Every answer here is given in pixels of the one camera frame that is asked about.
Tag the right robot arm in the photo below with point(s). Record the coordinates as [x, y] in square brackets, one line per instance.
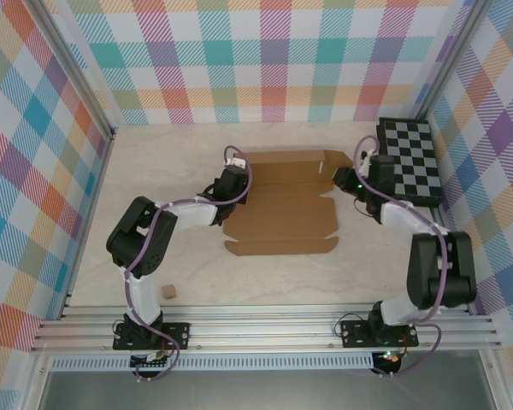
[432, 265]

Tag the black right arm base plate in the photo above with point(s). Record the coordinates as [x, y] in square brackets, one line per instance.
[352, 333]

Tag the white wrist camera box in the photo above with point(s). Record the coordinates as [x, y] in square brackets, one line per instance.
[237, 162]
[366, 159]

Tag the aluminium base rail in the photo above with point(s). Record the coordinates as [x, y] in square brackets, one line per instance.
[261, 329]

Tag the black grey checkerboard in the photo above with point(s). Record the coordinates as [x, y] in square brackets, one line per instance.
[414, 149]

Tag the small wooden cube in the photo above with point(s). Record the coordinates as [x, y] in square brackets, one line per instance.
[169, 292]

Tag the aluminium corner post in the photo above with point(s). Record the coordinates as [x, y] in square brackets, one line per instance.
[74, 68]
[444, 68]

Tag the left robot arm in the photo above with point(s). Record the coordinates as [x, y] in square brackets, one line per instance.
[141, 239]

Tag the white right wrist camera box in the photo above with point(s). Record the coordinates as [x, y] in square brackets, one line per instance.
[366, 159]

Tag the brown cardboard box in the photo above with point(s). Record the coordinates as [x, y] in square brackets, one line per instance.
[282, 205]

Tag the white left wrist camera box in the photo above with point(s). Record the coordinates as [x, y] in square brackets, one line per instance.
[237, 162]

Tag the round black controller board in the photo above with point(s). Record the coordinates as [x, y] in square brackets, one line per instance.
[389, 361]

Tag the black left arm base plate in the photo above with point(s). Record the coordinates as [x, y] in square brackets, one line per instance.
[181, 335]

